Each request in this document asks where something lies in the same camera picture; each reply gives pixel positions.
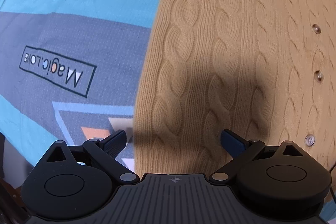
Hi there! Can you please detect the tan cable-knit cardigan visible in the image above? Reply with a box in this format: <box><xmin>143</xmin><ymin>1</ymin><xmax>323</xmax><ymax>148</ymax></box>
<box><xmin>133</xmin><ymin>0</ymin><xmax>335</xmax><ymax>175</ymax></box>

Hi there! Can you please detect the blue grey printed bedsheet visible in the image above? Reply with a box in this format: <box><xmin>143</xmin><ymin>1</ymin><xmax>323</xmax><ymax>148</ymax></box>
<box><xmin>0</xmin><ymin>0</ymin><xmax>336</xmax><ymax>224</ymax></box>

